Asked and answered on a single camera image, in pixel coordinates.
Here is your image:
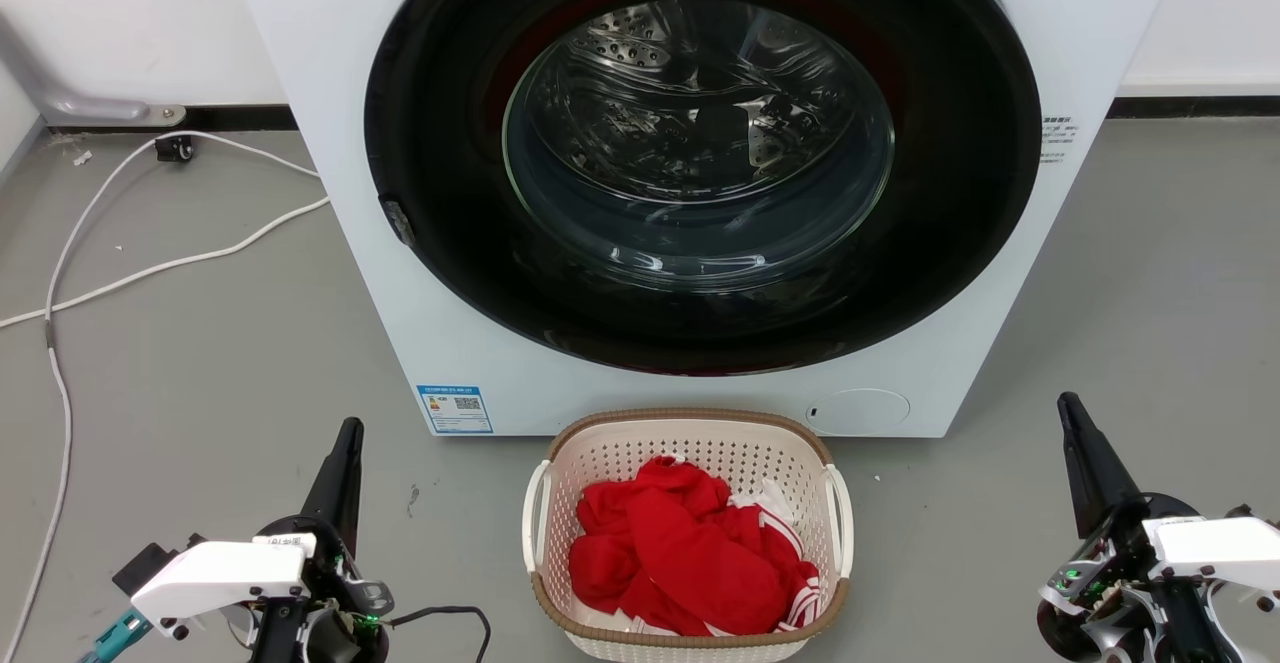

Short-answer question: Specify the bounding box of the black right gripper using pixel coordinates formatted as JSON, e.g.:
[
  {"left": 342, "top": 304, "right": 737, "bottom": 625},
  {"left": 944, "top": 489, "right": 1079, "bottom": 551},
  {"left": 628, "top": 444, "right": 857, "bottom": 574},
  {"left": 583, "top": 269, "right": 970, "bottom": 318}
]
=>
[{"left": 1036, "top": 392, "right": 1233, "bottom": 663}]

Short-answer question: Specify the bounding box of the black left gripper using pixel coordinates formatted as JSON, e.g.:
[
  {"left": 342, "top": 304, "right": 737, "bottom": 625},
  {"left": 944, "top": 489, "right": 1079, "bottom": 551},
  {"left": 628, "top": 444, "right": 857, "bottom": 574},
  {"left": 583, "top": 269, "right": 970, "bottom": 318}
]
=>
[{"left": 248, "top": 417, "right": 395, "bottom": 663}]

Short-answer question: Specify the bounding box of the white perforated laundry basket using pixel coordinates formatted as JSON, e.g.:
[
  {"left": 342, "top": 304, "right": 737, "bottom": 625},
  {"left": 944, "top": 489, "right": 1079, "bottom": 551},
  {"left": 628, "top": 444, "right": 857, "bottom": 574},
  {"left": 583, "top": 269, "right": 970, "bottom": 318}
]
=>
[{"left": 521, "top": 407, "right": 855, "bottom": 663}]

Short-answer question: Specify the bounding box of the blue energy label sticker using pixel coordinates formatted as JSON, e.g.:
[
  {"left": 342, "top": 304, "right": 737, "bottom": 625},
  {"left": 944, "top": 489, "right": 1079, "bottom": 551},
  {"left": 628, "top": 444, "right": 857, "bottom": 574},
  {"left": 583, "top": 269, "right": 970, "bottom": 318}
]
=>
[{"left": 417, "top": 385, "right": 494, "bottom": 435}]

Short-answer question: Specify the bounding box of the black round washer door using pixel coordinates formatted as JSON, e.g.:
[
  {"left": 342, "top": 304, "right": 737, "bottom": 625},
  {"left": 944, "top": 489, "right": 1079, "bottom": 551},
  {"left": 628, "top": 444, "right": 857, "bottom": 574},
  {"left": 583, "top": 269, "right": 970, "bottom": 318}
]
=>
[{"left": 364, "top": 0, "right": 1043, "bottom": 377}]

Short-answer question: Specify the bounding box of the round white filter cover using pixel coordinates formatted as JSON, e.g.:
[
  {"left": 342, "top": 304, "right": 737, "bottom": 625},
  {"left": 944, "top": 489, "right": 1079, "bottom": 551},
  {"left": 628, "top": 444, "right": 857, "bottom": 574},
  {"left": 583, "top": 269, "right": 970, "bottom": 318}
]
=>
[{"left": 806, "top": 388, "right": 911, "bottom": 436}]

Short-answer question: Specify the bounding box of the white cloth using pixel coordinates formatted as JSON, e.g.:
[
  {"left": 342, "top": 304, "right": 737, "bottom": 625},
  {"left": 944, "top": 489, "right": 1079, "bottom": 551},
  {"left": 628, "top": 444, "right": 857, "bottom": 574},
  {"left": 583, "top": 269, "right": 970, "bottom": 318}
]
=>
[{"left": 730, "top": 478, "right": 801, "bottom": 530}]

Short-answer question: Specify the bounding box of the small text sticker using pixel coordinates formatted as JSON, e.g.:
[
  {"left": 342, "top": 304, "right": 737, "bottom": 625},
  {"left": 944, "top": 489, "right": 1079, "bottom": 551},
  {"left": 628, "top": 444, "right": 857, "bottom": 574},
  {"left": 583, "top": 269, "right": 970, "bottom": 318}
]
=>
[{"left": 1040, "top": 115, "right": 1080, "bottom": 165}]

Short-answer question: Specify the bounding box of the red garment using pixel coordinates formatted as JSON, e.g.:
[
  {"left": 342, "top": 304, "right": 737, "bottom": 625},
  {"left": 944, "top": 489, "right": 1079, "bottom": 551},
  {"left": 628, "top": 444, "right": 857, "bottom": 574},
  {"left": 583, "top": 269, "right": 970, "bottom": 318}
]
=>
[{"left": 568, "top": 455, "right": 823, "bottom": 638}]

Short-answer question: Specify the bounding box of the white front-load washing machine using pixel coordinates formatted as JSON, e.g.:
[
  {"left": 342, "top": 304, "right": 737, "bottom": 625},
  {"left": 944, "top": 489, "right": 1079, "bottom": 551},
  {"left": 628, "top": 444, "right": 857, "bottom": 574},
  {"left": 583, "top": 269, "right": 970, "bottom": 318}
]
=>
[{"left": 222, "top": 0, "right": 1188, "bottom": 440}]

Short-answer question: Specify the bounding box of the grey metal pipe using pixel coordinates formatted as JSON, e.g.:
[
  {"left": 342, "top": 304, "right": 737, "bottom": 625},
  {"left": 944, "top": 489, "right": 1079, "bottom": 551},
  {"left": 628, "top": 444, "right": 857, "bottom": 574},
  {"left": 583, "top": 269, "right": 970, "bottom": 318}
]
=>
[{"left": 0, "top": 11, "right": 188, "bottom": 129}]

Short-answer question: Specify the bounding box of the stainless steel washer drum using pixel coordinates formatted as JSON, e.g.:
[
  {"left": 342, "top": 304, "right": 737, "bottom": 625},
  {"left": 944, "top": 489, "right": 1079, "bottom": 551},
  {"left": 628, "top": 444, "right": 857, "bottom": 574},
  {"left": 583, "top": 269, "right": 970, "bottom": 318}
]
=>
[{"left": 503, "top": 0, "right": 896, "bottom": 294}]

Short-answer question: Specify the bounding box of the thin black left gripper cable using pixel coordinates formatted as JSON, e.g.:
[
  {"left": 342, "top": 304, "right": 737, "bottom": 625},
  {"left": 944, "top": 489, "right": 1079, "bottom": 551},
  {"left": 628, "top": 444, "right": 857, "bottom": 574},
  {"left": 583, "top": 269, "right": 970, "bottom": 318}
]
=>
[{"left": 386, "top": 605, "right": 493, "bottom": 663}]

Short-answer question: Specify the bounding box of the thick white hose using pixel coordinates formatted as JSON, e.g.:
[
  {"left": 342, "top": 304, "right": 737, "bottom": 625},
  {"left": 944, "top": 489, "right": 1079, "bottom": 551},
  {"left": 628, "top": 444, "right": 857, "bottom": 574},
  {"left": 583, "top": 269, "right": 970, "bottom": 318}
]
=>
[{"left": 0, "top": 196, "right": 332, "bottom": 330}]

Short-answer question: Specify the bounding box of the teal cable connector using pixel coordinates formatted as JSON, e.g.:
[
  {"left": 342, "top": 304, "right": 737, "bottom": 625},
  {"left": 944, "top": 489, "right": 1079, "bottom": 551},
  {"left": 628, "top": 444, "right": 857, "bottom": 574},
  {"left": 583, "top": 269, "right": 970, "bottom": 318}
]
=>
[{"left": 78, "top": 607, "right": 154, "bottom": 663}]

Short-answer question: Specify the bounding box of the thin white power cable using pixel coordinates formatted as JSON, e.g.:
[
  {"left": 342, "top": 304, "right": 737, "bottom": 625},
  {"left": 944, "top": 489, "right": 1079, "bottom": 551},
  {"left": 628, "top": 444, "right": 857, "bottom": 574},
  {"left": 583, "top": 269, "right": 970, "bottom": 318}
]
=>
[{"left": 0, "top": 130, "right": 322, "bottom": 660}]

